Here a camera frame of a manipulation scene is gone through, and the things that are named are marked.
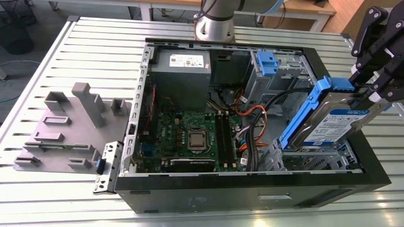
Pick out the orange yellow wire bundle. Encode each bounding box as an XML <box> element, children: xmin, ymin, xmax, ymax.
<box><xmin>235</xmin><ymin>105</ymin><xmax>270</xmax><ymax>152</ymax></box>

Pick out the green RAM stick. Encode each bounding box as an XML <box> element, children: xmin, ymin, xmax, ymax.
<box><xmin>24</xmin><ymin>142</ymin><xmax>90</xmax><ymax>152</ymax></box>

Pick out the grey power supply unit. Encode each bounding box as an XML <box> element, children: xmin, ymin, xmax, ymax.
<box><xmin>148</xmin><ymin>49</ymin><xmax>212</xmax><ymax>112</ymax></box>

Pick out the hard disk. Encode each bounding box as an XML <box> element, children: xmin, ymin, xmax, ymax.
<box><xmin>278</xmin><ymin>76</ymin><xmax>378</xmax><ymax>151</ymax></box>

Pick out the black graphics card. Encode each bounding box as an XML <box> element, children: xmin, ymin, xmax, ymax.
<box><xmin>160</xmin><ymin>158</ymin><xmax>218</xmax><ymax>173</ymax></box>

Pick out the grey optical drive cage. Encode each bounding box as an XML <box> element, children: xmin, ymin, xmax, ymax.
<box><xmin>244</xmin><ymin>49</ymin><xmax>316</xmax><ymax>105</ymax></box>

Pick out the black office chair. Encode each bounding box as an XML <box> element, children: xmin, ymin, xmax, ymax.
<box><xmin>0</xmin><ymin>13</ymin><xmax>36</xmax><ymax>55</ymax></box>

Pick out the blue drive latch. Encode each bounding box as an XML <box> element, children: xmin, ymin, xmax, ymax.
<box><xmin>256</xmin><ymin>50</ymin><xmax>280</xmax><ymax>77</ymax></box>

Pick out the silver expansion slot bracket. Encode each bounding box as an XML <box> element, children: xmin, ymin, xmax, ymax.
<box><xmin>92</xmin><ymin>140</ymin><xmax>124</xmax><ymax>196</ymax></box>

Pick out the grey disk bay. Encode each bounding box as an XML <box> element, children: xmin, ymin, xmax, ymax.
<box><xmin>271</xmin><ymin>137</ymin><xmax>352</xmax><ymax>171</ymax></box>

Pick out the black RAM slot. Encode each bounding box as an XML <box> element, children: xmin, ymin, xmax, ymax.
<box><xmin>215</xmin><ymin>111</ymin><xmax>230</xmax><ymax>168</ymax></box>
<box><xmin>223</xmin><ymin>111</ymin><xmax>238</xmax><ymax>168</ymax></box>

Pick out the CPU socket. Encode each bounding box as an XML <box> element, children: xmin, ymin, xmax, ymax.
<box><xmin>186</xmin><ymin>127</ymin><xmax>211</xmax><ymax>155</ymax></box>

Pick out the green motherboard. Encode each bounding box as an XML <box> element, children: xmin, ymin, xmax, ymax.
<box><xmin>132</xmin><ymin>110</ymin><xmax>254</xmax><ymax>173</ymax></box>

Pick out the red wire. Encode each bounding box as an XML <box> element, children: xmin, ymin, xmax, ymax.
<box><xmin>143</xmin><ymin>85</ymin><xmax>158</xmax><ymax>137</ymax></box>

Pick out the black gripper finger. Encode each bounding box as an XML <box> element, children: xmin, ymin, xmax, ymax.
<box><xmin>366</xmin><ymin>20</ymin><xmax>404</xmax><ymax>105</ymax></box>
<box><xmin>348</xmin><ymin>6</ymin><xmax>394</xmax><ymax>87</ymax></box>

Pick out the silver CPU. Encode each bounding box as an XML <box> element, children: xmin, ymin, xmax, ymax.
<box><xmin>188</xmin><ymin>132</ymin><xmax>208</xmax><ymax>148</ymax></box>

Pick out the white purple wire bundle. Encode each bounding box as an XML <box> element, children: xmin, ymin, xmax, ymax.
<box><xmin>235</xmin><ymin>125</ymin><xmax>252</xmax><ymax>140</ymax></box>

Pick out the black cable bundle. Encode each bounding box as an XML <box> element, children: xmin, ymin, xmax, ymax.
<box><xmin>246</xmin><ymin>87</ymin><xmax>316</xmax><ymax>171</ymax></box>

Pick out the grey parts rack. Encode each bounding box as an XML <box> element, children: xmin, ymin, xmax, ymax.
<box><xmin>12</xmin><ymin>82</ymin><xmax>134</xmax><ymax>175</ymax></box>

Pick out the wooden cabinet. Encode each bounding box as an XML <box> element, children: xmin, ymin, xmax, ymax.
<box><xmin>340</xmin><ymin>0</ymin><xmax>404</xmax><ymax>34</ymax></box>

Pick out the black PC case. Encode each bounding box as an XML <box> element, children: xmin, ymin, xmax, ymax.
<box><xmin>114</xmin><ymin>37</ymin><xmax>392</xmax><ymax>215</ymax></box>

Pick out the blue black bracket clip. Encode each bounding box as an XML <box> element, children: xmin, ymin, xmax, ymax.
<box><xmin>95</xmin><ymin>158</ymin><xmax>107</xmax><ymax>175</ymax></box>

